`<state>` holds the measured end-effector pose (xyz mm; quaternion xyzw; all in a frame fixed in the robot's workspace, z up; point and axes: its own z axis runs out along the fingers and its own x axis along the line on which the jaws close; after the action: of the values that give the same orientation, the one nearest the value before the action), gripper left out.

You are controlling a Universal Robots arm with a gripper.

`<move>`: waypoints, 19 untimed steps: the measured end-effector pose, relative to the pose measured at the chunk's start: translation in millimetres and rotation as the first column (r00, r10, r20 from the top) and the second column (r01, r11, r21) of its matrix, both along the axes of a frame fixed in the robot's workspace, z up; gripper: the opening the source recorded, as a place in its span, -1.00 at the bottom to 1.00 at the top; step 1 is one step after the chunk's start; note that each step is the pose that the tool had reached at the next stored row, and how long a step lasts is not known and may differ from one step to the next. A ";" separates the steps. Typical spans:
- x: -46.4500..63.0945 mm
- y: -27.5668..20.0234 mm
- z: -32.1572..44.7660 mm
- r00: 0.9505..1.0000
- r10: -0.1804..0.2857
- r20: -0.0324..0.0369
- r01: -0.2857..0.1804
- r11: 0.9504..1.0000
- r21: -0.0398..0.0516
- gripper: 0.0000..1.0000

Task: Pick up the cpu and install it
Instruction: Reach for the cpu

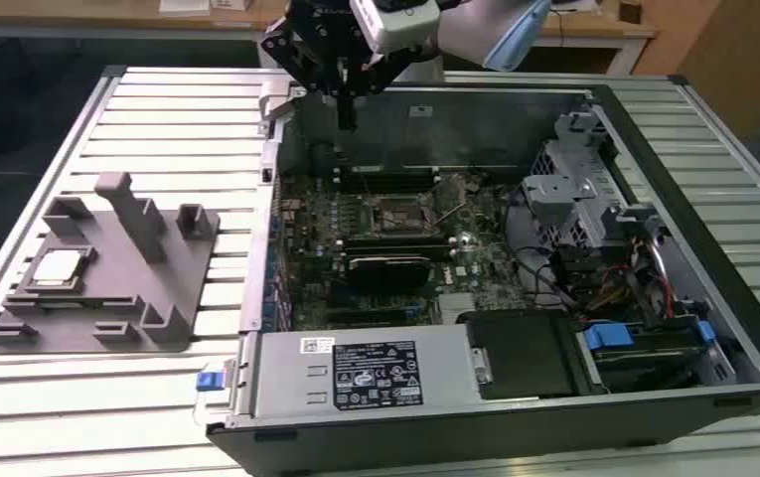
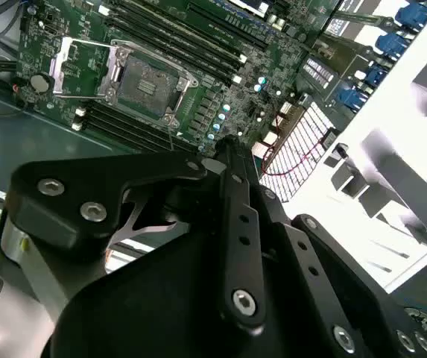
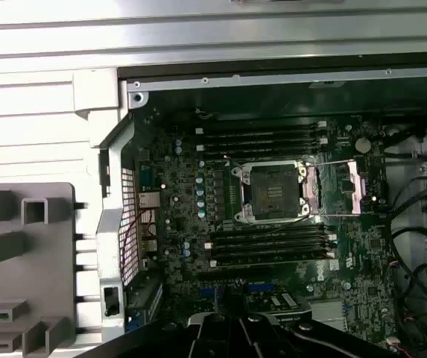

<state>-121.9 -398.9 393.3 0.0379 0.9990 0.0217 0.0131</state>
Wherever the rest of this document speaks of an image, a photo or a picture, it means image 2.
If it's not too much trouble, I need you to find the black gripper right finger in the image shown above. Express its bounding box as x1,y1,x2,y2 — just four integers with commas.
235,137,427,358

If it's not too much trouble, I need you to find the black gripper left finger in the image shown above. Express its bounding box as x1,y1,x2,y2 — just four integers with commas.
4,136,270,333

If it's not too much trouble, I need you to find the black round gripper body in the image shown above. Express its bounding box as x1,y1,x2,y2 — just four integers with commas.
47,219,355,358

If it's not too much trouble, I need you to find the metal socket cover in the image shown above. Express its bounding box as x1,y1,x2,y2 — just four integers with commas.
48,36,124,101

